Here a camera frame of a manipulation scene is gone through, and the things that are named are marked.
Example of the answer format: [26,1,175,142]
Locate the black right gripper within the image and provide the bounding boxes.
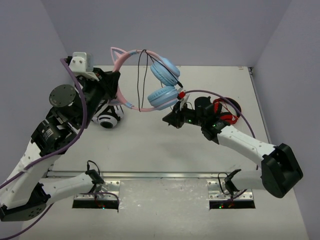
[163,100,205,129]

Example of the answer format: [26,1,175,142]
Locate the thin black headphone cable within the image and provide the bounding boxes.
[136,49,185,112]

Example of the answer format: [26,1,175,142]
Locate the pink blue cat-ear headphones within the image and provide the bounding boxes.
[110,47,183,113]

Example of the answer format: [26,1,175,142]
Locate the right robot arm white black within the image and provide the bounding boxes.
[162,97,304,198]

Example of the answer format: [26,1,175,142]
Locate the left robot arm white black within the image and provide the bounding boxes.
[0,68,120,222]

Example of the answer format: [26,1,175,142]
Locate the white black headphones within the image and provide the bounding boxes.
[91,100,124,129]

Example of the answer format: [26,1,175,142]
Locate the red black headphones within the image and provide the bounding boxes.
[212,97,242,125]

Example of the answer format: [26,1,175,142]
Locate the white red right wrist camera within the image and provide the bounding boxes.
[176,91,190,110]

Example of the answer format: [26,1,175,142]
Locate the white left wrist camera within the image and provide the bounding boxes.
[69,52,94,73]

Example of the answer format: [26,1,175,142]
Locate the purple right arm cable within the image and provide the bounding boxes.
[183,89,260,203]

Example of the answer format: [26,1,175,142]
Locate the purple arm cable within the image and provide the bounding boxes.
[0,57,120,238]
[183,89,260,203]

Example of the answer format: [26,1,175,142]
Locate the right metal mounting bracket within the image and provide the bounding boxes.
[206,178,254,202]

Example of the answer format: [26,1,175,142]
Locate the metal mounting bracket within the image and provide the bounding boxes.
[73,179,121,202]
[206,178,254,202]

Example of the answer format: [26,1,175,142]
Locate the metal rail front table edge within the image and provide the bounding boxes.
[47,171,228,180]

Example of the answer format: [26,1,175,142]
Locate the left metal mounting bracket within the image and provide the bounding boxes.
[73,179,121,202]

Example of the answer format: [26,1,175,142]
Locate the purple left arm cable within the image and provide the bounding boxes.
[0,57,120,238]

